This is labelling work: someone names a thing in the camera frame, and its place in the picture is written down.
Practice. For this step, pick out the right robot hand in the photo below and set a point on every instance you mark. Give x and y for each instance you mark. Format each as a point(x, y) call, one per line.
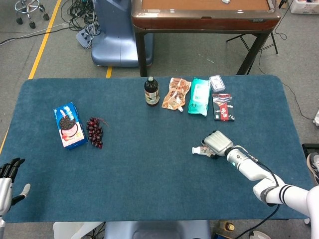
point(219, 143)

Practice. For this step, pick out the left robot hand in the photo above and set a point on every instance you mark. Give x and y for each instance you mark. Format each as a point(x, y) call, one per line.
point(5, 184)

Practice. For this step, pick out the white floral print tube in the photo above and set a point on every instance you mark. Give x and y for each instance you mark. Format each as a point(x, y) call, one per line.
point(197, 150)

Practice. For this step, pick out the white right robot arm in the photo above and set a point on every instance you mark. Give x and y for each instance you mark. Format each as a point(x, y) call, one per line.
point(251, 169)

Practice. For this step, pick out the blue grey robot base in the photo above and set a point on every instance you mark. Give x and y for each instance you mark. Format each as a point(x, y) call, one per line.
point(114, 44)

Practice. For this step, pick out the black red snack box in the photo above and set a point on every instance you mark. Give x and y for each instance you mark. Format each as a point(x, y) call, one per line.
point(223, 108)

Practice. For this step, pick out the green wet wipes pack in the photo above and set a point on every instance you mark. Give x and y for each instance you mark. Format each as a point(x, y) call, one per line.
point(199, 97)

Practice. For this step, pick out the small clear purple pack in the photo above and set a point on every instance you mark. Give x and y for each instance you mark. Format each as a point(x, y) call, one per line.
point(217, 83)

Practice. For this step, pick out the orange spout pouch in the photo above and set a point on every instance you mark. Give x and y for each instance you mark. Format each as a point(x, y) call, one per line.
point(175, 95)

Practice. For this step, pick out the blue table cloth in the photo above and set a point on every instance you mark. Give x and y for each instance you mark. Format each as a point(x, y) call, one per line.
point(149, 161)

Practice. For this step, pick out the brown tea bottle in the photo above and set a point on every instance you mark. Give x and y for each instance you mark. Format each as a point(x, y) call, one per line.
point(151, 93)

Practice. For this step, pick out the blue cookie box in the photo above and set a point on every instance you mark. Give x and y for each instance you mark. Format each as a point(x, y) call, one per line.
point(69, 127)

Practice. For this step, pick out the grey sneaker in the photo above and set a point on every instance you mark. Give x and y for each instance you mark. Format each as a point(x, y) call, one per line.
point(313, 166)

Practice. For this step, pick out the dark red grape bunch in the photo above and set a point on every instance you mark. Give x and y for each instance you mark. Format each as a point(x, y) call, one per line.
point(95, 133)

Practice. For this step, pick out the brown mahjong table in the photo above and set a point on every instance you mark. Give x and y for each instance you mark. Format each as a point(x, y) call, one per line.
point(204, 22)

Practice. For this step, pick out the white plastic basket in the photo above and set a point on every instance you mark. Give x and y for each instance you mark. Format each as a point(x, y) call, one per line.
point(304, 6)

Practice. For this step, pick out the black round stool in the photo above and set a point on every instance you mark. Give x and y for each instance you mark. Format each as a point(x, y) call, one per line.
point(27, 7)

